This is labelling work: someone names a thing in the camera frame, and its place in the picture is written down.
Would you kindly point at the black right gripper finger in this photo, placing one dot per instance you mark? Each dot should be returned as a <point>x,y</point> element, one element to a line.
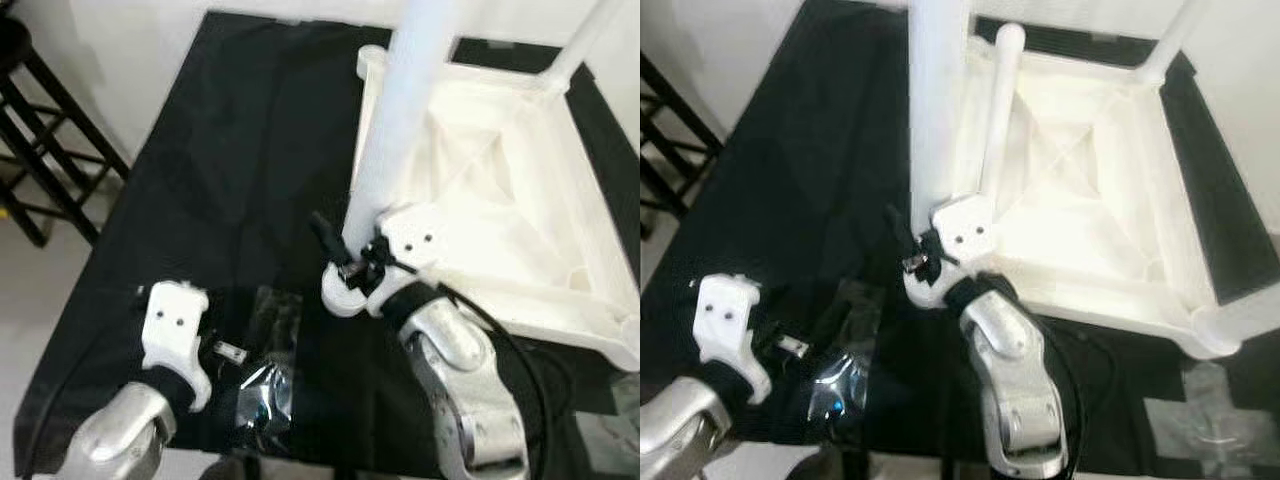
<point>900,232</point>
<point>328,238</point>

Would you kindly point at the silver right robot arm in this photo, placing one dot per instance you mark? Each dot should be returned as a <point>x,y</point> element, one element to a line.
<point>1015,390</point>
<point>465,390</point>

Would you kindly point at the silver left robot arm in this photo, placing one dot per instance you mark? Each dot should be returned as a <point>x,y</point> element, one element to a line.
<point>680,430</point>
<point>120,440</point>

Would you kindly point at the white plastic children table top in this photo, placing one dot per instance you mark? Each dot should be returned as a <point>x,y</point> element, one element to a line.
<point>1090,200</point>
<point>520,200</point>

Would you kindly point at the clear tape patch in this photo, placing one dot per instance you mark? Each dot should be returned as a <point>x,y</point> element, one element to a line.
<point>265,385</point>
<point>845,385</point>
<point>1215,410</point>
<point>610,420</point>

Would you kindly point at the black tablecloth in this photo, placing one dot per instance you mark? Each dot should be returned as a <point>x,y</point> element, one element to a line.
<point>830,170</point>
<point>230,180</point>

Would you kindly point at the black round stool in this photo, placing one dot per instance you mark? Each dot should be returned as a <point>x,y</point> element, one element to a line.
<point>40,150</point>
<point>672,150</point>

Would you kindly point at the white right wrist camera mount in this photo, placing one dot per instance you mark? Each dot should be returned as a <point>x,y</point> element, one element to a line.
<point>415,240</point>
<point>965,235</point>

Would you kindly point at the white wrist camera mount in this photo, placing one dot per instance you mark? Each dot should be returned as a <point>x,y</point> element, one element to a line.
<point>175,335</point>
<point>965,235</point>
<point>730,325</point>
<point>415,240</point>

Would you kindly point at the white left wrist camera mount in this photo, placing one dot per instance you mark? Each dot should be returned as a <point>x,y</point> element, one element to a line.
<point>175,335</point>
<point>730,325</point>

